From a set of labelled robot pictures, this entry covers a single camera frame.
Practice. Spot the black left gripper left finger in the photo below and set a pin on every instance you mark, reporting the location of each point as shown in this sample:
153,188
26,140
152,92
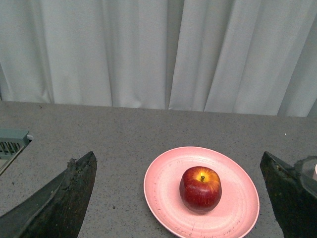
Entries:
58,209

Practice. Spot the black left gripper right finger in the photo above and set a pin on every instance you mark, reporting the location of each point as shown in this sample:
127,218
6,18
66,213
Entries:
293,195

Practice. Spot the red apple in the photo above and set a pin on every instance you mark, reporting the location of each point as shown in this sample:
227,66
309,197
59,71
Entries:
200,189

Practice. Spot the light pink bowl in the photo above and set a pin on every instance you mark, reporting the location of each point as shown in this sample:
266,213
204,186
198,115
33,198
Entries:
315,173

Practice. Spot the pink plate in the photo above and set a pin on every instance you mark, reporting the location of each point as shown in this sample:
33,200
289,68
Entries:
233,217

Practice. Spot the white curtain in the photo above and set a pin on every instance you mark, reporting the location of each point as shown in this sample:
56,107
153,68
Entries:
231,56

